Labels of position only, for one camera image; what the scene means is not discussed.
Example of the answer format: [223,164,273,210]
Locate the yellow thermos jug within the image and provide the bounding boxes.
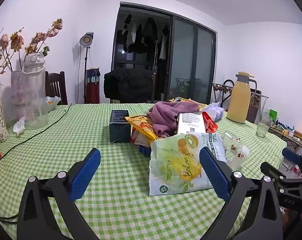
[226,72,256,124]

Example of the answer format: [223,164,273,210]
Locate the glass cup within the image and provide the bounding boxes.
[255,114,273,138]

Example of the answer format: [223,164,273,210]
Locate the black cable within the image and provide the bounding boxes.
[0,103,73,224]

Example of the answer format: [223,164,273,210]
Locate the studio light on stand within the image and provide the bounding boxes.
[78,32,94,104]

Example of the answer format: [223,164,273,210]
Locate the purple towel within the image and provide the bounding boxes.
[147,101,200,139]

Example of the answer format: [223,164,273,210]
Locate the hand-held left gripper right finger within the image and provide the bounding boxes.
[199,147,284,240]

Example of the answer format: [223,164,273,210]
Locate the red snack packet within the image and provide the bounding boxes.
[202,112,219,133]

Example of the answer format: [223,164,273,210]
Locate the dark sliding glass door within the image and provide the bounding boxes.
[111,2,217,104]

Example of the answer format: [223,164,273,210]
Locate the fruit print snack bag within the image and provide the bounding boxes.
[148,133,228,197]

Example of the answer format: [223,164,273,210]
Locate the metal drying rack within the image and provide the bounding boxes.
[212,79,269,120]

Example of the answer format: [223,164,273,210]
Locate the white purple tissue pack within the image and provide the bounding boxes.
[206,102,225,122]

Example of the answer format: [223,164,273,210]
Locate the orange black snack packet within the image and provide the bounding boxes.
[168,97,208,111]

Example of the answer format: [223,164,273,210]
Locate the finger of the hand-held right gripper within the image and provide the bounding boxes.
[260,162,291,193]
[282,147,302,178]

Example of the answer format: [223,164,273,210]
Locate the green checked tablecloth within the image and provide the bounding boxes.
[0,102,288,240]

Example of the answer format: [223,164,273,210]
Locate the clear plastic packaging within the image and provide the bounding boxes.
[221,131,250,170]

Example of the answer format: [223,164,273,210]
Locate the crumpled white tissue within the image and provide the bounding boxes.
[13,117,26,134]

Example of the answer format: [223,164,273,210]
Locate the clear glass vase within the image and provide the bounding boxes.
[11,70,29,123]

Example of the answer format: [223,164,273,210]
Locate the red rolled banner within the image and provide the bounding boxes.
[85,67,101,104]

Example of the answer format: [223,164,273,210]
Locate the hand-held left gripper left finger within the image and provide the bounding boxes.
[17,148,101,240]

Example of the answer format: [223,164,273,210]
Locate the dark blue cardboard box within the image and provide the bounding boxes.
[109,109,132,143]

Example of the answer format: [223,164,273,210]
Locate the folding camping table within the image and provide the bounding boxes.
[268,124,302,153]

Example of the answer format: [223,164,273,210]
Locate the white milk carton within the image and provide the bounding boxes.
[176,112,207,136]

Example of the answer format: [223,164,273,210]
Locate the row of hanging clothes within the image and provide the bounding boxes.
[121,12,170,60]

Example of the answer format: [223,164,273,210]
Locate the clear plastic water bottle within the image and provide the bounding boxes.
[22,53,49,130]

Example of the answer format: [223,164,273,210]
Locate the dried pink rose bouquet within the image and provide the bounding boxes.
[0,18,64,72]

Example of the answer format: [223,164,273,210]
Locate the glass bowl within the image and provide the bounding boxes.
[45,96,61,112]

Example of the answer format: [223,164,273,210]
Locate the dark wooden chair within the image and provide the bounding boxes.
[45,71,68,105]

